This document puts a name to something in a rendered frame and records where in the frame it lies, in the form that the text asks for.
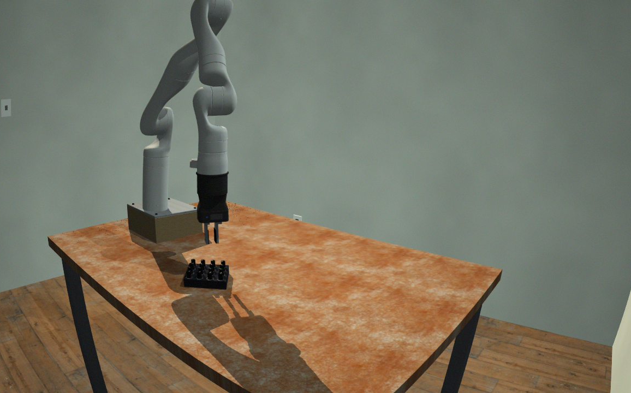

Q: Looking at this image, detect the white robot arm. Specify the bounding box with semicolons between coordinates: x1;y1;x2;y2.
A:
140;0;237;212

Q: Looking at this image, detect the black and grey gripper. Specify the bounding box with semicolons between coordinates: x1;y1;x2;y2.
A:
190;151;229;244

